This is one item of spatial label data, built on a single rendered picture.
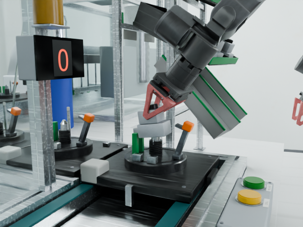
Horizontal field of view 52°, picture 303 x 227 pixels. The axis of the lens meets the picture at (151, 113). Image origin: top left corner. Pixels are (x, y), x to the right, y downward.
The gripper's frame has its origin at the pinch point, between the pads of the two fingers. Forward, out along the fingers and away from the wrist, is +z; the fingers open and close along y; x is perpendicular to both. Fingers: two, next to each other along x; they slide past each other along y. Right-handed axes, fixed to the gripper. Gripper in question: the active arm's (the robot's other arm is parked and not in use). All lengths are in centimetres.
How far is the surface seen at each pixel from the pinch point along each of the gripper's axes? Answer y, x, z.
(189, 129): 0.8, 8.6, -3.6
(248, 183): 2.9, 24.1, -4.4
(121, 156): -1.7, 0.1, 14.6
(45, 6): 21.1, -19.8, -10.1
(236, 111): -47.8, 12.3, -2.0
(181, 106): -157, -23, 47
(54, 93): -53, -57, 49
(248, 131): -351, 33, 76
